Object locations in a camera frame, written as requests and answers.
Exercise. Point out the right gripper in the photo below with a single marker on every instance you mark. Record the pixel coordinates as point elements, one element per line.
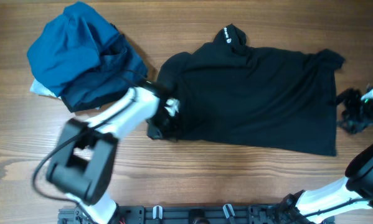
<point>347,101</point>

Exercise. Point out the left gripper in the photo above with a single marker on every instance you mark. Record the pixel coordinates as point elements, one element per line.
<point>170,134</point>

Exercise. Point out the black polo shirt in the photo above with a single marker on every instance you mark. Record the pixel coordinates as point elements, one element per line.
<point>232,93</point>

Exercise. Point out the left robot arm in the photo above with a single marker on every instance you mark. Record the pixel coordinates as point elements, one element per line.
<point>81,164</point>

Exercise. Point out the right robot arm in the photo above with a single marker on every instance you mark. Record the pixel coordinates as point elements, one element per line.
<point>354,191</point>

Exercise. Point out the dark teal garment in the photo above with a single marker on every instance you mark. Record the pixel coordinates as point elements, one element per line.
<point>120,68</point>

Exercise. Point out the bright blue shirt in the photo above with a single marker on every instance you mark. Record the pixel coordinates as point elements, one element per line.
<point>70,45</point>

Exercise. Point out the light grey cloth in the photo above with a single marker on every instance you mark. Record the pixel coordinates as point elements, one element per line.
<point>39,89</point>

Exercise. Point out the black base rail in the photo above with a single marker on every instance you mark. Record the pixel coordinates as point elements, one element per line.
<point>252,214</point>

